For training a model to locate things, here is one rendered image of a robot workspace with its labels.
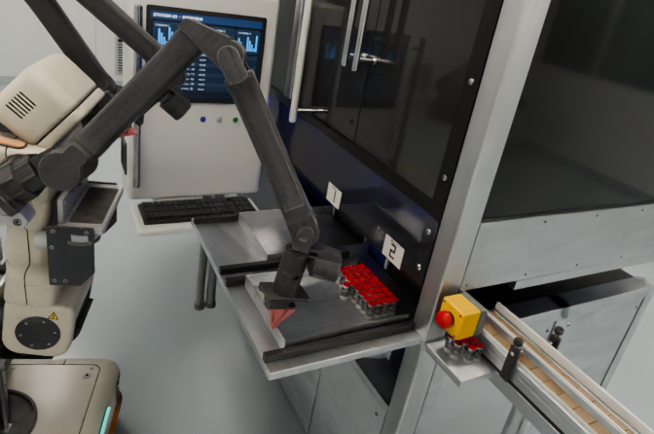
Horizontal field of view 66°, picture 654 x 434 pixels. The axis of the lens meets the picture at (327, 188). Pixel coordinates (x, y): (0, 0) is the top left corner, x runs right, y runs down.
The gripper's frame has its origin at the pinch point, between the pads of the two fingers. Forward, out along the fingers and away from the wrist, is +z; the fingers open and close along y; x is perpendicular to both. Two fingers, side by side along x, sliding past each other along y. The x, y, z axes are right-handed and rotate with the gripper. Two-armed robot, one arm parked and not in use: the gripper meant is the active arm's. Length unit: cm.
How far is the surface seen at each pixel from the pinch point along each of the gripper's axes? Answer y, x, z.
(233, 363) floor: 36, 82, 87
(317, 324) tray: 12.6, 1.0, 1.3
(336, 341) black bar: 13.0, -7.3, -0.5
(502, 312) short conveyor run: 54, -14, -13
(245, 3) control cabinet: 4, 90, -62
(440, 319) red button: 30.6, -17.0, -13.6
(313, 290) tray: 17.2, 14.2, 0.6
